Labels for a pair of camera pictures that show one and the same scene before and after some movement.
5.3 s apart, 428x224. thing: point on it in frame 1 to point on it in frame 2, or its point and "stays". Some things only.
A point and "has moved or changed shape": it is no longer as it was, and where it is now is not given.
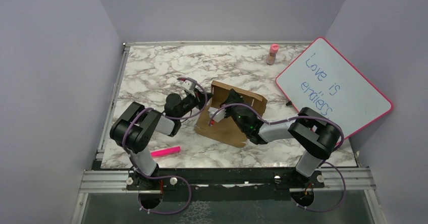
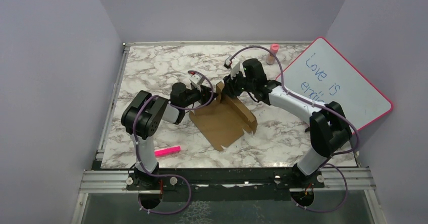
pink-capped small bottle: [271, 57] stays
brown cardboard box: [228, 131] has moved or changed shape
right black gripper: [233, 97] to [229, 86]
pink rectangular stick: [165, 151] stays
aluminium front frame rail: [336, 179] stays
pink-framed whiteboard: [322, 80] stays
